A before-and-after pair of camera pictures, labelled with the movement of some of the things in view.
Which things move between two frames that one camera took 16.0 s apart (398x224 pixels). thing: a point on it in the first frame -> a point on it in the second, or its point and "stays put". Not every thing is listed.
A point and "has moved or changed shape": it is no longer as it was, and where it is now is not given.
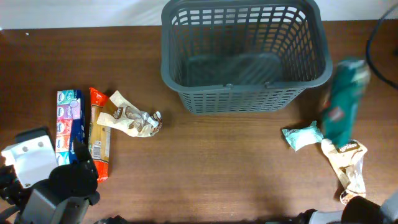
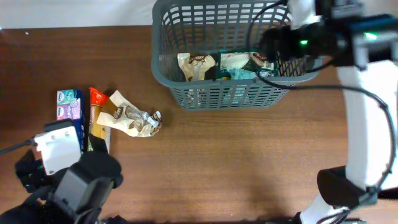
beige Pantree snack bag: (347, 162) has moved or changed shape
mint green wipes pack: (297, 138) -> (236, 74)
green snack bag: (351, 78) -> (240, 58)
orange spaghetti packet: (100, 136) stays put
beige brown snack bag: (129, 118) stays put
